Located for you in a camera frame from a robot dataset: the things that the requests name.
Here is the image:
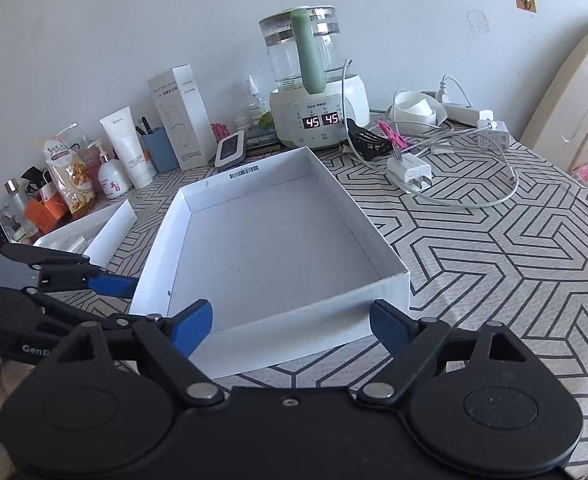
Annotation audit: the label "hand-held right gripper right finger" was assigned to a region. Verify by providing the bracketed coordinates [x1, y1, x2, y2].
[355, 298, 530, 407]

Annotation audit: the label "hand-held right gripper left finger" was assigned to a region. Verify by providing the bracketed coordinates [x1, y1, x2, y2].
[54, 299, 227, 408]

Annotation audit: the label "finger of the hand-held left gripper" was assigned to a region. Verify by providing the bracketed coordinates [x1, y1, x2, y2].
[0, 242, 141, 299]
[21, 284, 175, 333]

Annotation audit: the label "white cardboard box tray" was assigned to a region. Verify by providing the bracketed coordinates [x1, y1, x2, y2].
[32, 198, 138, 267]

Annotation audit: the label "white cardboard box lid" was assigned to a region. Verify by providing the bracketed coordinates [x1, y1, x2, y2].
[128, 145, 411, 380]

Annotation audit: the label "geometric patterned desktop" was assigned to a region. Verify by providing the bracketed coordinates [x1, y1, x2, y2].
[0, 107, 588, 480]

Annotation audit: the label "small orange box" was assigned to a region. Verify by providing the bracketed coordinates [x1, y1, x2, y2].
[23, 184, 73, 234]

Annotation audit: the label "white pump bottle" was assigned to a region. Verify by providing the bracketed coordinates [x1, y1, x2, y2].
[96, 139, 128, 194]

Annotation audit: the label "beige snack bag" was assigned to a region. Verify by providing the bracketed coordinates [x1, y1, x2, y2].
[43, 137, 98, 221]

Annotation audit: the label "frosted glass perfume bottle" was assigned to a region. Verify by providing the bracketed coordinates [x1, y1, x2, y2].
[1, 179, 30, 241]

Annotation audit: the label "white cosmetic tube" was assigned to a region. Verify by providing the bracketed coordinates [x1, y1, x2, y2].
[99, 107, 155, 190]

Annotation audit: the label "blue pen cup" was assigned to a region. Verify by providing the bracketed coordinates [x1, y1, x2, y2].
[141, 127, 180, 174]

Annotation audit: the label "tall white carton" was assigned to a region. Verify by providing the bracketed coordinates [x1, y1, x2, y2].
[147, 64, 213, 171]

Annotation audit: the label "white portable router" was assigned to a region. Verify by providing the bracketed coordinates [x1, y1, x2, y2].
[214, 129, 246, 169]

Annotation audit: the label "black hair clip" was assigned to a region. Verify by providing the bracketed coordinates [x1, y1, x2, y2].
[346, 118, 393, 157]

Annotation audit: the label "pink scissors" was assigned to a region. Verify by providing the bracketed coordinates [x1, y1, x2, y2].
[376, 119, 411, 152]

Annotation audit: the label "white plugged power adapter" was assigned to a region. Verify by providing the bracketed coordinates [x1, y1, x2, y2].
[476, 119, 511, 151]

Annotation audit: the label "white ribbon roll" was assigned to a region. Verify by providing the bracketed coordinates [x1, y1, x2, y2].
[392, 90, 448, 124]

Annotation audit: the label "white power strip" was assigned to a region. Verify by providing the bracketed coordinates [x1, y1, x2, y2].
[441, 102, 495, 126]

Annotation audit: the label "small clear spray bottle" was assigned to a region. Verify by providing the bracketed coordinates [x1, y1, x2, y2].
[246, 75, 270, 126]

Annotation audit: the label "glass electric kettle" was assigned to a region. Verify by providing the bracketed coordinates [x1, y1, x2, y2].
[258, 5, 370, 149]

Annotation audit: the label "beige headboard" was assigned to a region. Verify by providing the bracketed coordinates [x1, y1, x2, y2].
[518, 17, 588, 172]

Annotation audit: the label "small white charger with cable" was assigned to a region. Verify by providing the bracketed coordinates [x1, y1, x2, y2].
[386, 154, 433, 194]

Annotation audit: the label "white charging cable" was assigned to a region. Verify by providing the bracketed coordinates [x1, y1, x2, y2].
[341, 59, 521, 210]

